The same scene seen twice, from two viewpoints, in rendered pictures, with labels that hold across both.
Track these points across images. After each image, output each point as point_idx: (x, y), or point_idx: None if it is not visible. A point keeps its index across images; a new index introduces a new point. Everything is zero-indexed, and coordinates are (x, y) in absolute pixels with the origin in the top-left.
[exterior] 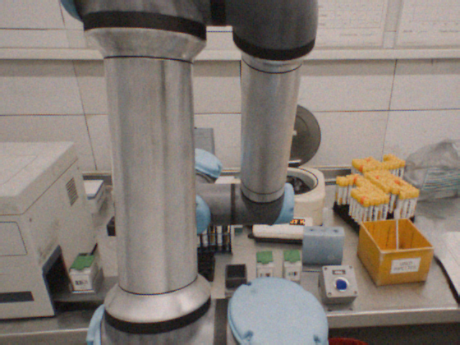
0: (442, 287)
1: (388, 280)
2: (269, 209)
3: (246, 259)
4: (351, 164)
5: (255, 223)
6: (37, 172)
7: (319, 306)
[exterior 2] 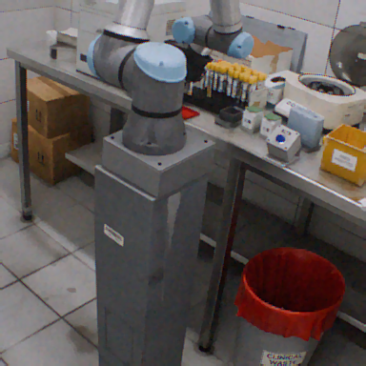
0: (365, 193)
1: (329, 168)
2: (223, 39)
3: None
4: None
5: (217, 49)
6: None
7: (178, 59)
